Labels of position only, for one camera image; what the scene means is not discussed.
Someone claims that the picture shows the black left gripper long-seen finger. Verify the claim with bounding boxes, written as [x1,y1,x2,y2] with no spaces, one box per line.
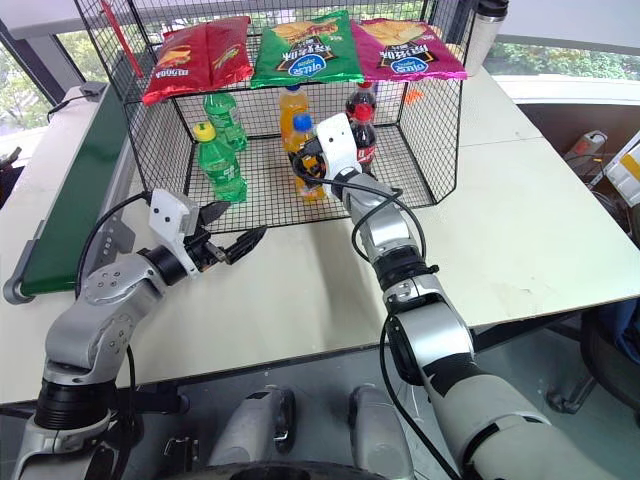
[225,225,269,266]

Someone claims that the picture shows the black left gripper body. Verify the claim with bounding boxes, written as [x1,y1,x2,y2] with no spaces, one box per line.
[182,226,230,274]

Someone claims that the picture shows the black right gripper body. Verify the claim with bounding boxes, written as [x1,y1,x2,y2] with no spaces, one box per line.
[299,137,329,174]

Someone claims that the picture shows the black left gripper short-seen finger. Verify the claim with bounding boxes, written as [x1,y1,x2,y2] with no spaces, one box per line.
[199,200,233,229]

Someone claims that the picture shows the orange soda bottle blue cap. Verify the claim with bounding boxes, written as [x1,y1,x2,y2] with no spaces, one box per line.
[289,113,329,205]

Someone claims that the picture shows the green conveyor belt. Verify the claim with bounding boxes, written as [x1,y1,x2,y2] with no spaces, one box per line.
[2,82,147,306]

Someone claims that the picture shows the black object beside conveyor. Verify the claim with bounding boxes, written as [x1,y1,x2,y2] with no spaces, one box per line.
[0,147,24,209]

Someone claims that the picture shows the green soda bottle yellow cap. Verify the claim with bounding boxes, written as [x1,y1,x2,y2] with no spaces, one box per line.
[193,121,249,204]

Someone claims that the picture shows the cola bottle red cap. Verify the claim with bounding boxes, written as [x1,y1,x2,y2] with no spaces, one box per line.
[347,103,379,176]
[344,82,377,120]

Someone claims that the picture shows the green chips bag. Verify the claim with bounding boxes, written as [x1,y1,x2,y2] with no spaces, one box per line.
[249,9,365,90]

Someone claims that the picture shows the magenta chips bag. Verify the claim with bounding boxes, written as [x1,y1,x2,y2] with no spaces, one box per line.
[351,18,469,84]

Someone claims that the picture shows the red chips bag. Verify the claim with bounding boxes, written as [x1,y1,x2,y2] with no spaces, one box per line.
[142,15,255,106]

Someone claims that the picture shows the grey rounded robot leg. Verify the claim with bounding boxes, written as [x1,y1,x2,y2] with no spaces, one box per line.
[347,384,417,480]
[208,384,297,471]

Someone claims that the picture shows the red plastic strip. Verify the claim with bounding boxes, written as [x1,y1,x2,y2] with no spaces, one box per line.
[99,0,146,79]

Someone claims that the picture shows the steel thermos tumbler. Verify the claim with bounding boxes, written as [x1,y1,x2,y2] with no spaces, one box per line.
[464,0,511,77]

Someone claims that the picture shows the grey orange power tool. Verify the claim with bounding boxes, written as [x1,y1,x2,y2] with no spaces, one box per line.
[569,130,609,162]

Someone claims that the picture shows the yellow white cardboard box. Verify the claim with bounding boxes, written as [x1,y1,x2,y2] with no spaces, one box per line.
[602,144,640,207]

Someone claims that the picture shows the black office chair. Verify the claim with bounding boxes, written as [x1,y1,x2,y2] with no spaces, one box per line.
[547,299,640,416]

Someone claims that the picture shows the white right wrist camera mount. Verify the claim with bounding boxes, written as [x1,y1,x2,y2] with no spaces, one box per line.
[315,112,362,182]

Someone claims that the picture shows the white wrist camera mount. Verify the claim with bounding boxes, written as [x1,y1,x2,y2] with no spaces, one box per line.
[148,188,201,279]
[315,112,362,182]

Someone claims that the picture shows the black wire mesh rack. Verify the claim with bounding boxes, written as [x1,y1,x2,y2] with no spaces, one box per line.
[74,0,476,236]

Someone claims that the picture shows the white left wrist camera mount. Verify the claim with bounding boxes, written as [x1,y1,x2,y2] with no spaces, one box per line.
[148,188,201,279]

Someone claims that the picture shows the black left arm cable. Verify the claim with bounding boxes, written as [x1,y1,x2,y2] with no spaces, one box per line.
[74,192,154,301]

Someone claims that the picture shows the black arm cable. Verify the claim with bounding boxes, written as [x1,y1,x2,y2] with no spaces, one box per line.
[292,149,464,480]
[74,192,154,301]

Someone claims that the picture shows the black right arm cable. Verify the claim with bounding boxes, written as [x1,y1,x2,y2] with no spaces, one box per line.
[292,149,464,480]

